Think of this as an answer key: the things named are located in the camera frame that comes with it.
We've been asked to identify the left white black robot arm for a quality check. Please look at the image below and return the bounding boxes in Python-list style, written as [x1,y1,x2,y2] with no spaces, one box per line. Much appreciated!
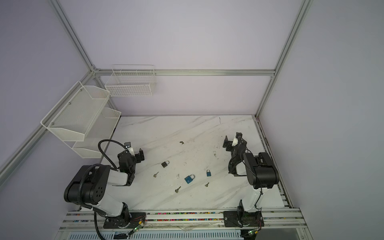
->
[64,148,146,229]

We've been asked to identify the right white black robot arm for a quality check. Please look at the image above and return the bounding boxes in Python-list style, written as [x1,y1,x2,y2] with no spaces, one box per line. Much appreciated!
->
[223,133,280,228]

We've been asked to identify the dark grey padlock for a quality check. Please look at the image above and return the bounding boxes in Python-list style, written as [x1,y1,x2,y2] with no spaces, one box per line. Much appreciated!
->
[161,161,170,168]

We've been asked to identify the large blue padlock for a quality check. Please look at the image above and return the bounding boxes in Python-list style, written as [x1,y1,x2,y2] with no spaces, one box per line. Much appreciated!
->
[184,174,195,184]

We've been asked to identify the white mesh two-tier shelf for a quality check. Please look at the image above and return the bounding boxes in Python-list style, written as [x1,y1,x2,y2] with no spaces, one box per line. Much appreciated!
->
[41,82,121,159]

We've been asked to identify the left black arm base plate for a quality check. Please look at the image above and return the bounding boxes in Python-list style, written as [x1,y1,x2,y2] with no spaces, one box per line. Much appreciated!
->
[103,212,147,229]

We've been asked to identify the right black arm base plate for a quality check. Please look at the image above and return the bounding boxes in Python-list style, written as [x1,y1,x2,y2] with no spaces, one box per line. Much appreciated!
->
[223,211,265,228]

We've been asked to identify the aluminium frame profiles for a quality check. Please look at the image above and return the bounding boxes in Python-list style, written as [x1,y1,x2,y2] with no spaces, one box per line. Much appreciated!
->
[1,1,313,187]

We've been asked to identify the white wire basket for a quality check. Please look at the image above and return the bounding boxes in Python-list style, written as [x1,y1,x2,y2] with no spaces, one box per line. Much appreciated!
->
[105,65,157,97]

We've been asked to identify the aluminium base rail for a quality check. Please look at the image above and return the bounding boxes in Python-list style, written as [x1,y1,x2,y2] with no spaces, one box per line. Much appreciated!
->
[59,208,308,232]

